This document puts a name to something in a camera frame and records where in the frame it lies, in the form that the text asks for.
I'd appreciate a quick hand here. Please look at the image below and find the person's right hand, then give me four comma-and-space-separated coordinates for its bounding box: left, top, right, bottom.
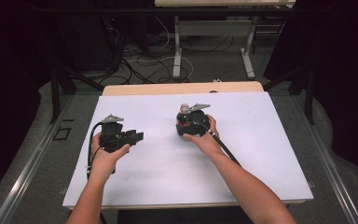
182, 114, 227, 160

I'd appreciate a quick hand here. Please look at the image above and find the white table sheet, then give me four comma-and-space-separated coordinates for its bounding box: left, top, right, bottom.
62, 91, 314, 209

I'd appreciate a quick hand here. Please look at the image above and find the white floor cable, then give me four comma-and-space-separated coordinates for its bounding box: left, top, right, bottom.
127, 55, 196, 82

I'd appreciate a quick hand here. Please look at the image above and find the wooden table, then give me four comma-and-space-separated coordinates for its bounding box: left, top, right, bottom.
62, 81, 314, 211

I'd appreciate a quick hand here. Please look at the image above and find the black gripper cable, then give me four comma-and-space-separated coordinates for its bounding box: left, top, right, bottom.
195, 119, 242, 168
86, 121, 108, 224

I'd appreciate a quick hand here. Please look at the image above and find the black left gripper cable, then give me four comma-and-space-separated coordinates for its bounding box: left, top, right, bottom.
86, 121, 108, 224

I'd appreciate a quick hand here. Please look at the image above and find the metal floor rail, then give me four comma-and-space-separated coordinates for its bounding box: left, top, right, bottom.
0, 94, 76, 224
292, 94, 358, 224

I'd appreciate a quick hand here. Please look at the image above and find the person's left hand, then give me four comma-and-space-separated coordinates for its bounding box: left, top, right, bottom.
88, 132, 131, 185

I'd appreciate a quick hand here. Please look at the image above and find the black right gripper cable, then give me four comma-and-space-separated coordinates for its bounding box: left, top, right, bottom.
195, 119, 242, 168

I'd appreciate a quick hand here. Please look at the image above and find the dark curtain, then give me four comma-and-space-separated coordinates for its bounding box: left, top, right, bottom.
263, 0, 358, 185
0, 0, 59, 208

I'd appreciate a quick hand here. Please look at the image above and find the tangle of black floor cables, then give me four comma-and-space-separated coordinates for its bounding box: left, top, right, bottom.
101, 15, 197, 86

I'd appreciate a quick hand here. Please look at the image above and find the white-legged desk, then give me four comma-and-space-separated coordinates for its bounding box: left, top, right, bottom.
154, 0, 296, 80

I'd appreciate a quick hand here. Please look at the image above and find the black frame bar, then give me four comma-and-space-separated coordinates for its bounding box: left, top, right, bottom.
32, 7, 295, 15

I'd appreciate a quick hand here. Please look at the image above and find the black metal stand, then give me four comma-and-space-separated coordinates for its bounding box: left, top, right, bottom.
262, 63, 317, 126
49, 62, 105, 124

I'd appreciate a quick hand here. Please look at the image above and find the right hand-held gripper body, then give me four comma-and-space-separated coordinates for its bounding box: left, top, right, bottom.
176, 103, 213, 138

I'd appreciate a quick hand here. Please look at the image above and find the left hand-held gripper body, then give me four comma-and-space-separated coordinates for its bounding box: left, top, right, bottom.
100, 114, 131, 153

